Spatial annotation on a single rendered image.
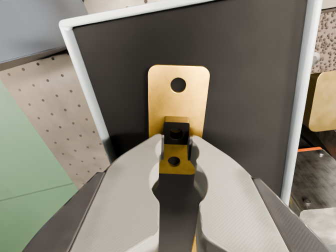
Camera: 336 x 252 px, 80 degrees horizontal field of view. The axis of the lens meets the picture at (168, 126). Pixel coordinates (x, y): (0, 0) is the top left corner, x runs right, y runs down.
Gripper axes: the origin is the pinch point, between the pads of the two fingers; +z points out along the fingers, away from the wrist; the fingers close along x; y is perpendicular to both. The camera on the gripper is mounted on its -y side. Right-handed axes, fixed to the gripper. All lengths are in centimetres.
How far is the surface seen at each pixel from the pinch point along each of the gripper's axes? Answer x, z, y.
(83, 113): -28, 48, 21
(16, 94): -48, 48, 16
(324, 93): 15.8, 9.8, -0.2
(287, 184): 9.1, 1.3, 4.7
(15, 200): -139, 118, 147
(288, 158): 8.6, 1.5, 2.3
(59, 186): -94, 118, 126
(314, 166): 22.4, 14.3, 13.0
